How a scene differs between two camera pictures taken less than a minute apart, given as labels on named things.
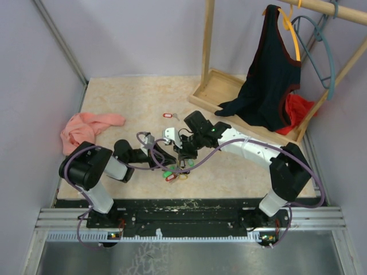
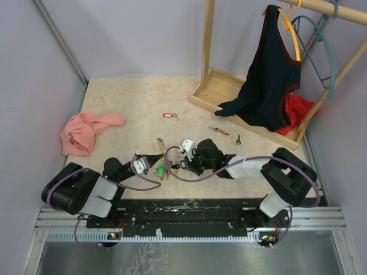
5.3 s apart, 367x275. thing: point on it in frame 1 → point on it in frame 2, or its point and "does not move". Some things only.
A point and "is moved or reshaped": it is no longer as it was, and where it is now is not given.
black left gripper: [168, 159] → [152, 158]
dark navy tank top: [273, 73] does not move
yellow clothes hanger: [288, 26] does not move
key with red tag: [166, 115] does not move
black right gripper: [183, 153] → [191, 164]
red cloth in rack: [297, 108] does not move
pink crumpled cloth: [83, 127] does not move
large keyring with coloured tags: [171, 175] is moved or reshaped
